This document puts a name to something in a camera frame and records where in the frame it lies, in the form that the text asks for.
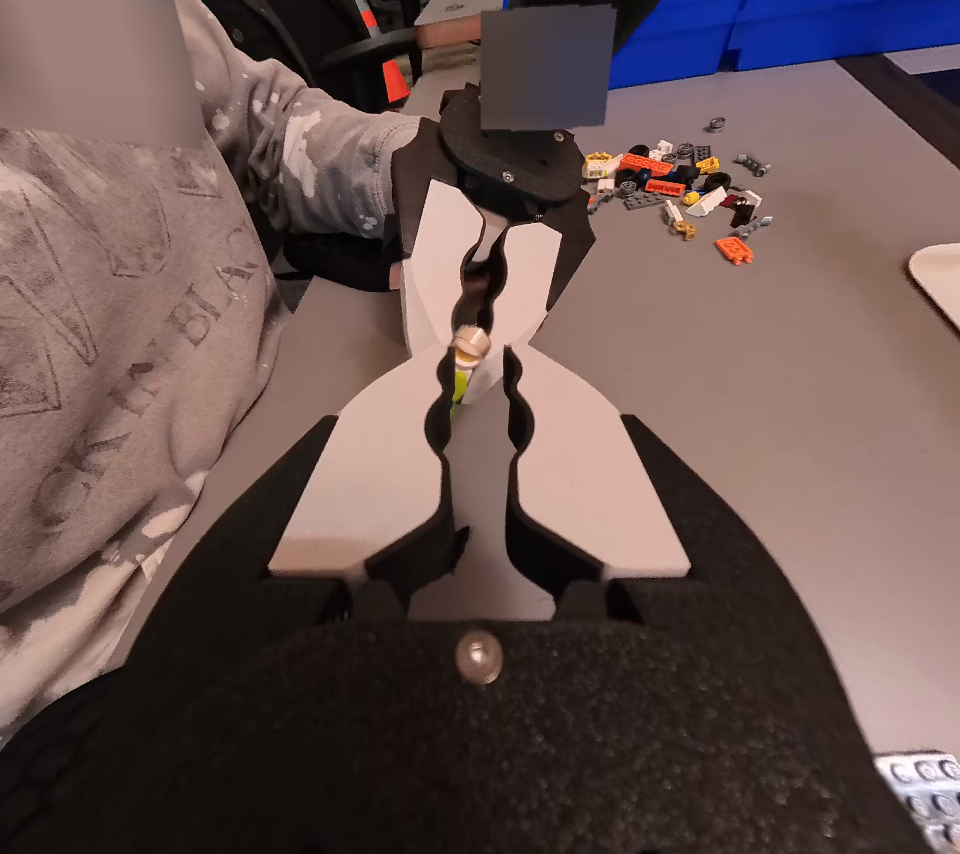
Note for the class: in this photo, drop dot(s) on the light grey lego plate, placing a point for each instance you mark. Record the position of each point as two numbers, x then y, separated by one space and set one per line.
923 787

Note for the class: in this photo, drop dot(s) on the person's grey sweatshirt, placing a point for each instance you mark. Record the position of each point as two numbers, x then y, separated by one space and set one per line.
105 389

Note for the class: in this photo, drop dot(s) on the pile of lego pieces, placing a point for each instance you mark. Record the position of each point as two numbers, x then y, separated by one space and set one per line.
734 251

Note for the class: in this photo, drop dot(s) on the lime green lego minifigure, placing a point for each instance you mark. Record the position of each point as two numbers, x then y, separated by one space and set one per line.
470 344

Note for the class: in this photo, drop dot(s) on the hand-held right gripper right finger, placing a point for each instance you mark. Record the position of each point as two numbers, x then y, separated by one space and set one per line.
600 494

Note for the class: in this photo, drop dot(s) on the orange traffic cone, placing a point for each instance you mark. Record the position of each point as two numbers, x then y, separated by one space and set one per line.
390 77

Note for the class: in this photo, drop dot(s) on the white book stand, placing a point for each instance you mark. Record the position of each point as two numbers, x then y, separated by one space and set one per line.
942 281

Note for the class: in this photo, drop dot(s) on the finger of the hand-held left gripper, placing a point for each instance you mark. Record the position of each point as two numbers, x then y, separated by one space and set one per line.
525 284
435 269

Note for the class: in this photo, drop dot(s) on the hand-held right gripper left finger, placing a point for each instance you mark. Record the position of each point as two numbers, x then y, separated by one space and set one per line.
360 494

